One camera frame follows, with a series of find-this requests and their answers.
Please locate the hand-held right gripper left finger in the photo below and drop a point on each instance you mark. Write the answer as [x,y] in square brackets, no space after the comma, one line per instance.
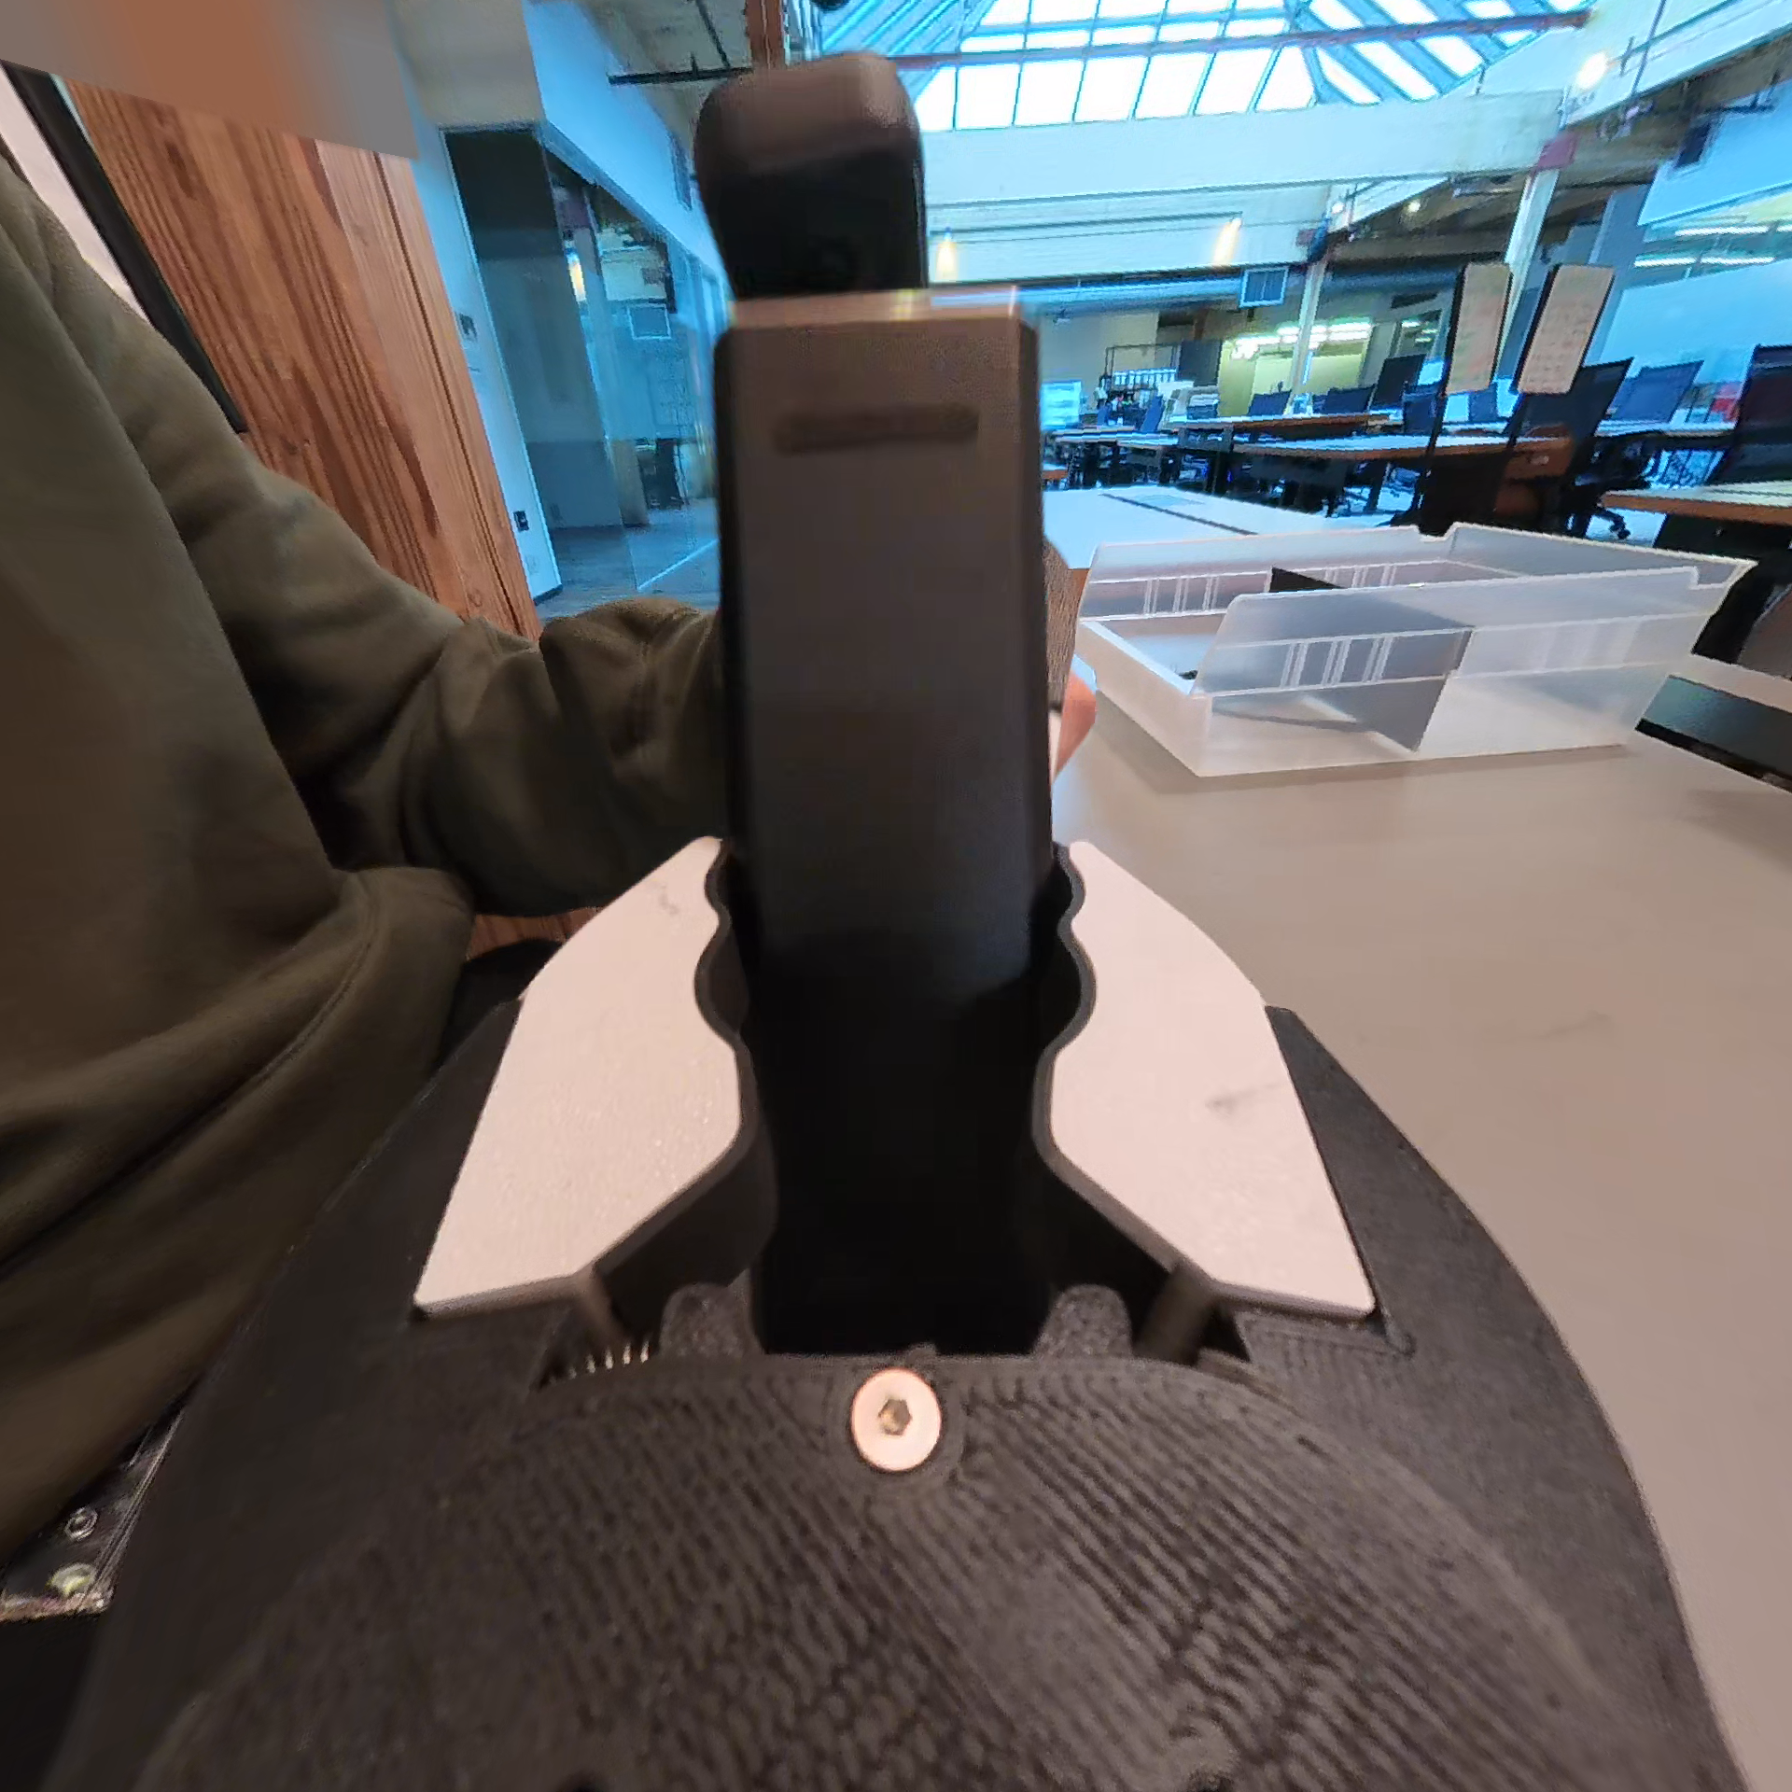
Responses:
[588,1106]

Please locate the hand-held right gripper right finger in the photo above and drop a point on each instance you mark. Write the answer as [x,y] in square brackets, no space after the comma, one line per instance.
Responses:
[1191,1106]

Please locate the black charging hub box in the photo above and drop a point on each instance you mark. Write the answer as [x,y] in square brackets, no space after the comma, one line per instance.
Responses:
[882,630]

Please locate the person's left forearm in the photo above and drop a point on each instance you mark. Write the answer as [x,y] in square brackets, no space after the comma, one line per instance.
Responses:
[559,742]

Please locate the grey desk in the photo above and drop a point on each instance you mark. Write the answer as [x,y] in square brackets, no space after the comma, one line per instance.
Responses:
[1540,1008]

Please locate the wooden office desk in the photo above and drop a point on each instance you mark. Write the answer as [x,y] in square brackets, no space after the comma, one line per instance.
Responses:
[1401,451]
[1701,502]

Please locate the person's left hand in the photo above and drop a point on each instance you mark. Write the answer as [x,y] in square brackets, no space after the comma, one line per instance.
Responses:
[1075,728]

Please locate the clear plastic divided tray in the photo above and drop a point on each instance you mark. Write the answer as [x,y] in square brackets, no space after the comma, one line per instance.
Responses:
[1401,672]

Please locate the paper flip board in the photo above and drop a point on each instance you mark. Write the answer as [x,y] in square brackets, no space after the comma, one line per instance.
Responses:
[1477,328]
[1569,328]

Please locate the black office chair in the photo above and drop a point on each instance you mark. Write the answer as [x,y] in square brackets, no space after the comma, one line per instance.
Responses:
[1582,448]

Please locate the black metal bracket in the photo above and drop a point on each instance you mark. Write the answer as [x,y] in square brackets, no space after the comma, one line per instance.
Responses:
[72,1553]

